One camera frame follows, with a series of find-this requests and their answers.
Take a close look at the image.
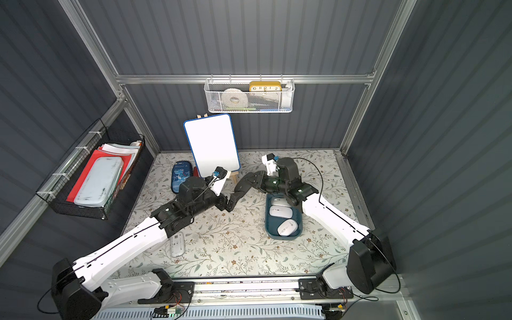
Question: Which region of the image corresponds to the white wire wall basket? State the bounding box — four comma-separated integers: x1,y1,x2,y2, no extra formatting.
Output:
204,77,295,113

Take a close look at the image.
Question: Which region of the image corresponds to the white board with blue frame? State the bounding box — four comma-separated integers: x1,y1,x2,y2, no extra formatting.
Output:
183,113,242,179

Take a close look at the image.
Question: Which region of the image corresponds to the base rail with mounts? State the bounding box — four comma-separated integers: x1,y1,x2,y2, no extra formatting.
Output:
87,269,357,320

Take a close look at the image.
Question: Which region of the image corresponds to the black wire side basket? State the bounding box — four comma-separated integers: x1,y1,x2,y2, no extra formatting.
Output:
36,121,145,220

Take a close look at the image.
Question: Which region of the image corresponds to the white tape roll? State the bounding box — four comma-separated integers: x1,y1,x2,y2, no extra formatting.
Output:
221,88,249,108

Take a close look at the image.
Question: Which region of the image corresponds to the grey white mouse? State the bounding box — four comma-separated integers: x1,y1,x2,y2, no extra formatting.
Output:
271,197,291,207

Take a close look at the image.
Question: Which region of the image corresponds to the blue pencil case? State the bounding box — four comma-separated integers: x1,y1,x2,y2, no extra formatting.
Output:
171,161,193,194

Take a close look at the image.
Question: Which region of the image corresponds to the teal storage box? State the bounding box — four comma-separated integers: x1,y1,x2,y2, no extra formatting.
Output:
265,195,303,241

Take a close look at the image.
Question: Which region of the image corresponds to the white flat case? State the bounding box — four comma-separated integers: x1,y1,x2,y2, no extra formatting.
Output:
73,156,123,207

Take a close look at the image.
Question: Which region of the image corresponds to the yellow clock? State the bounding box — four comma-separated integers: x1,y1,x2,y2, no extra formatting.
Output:
249,80,282,93

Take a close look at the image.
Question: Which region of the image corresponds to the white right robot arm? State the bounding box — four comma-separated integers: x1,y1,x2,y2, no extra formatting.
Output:
227,153,397,294

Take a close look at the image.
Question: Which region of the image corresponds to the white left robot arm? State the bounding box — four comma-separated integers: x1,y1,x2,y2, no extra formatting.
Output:
50,167,229,319

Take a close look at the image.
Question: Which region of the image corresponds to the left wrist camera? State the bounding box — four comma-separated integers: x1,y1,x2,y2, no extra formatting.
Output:
210,167,231,196

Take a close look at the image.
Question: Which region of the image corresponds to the red folder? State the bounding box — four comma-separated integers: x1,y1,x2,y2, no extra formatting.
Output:
66,145,137,203

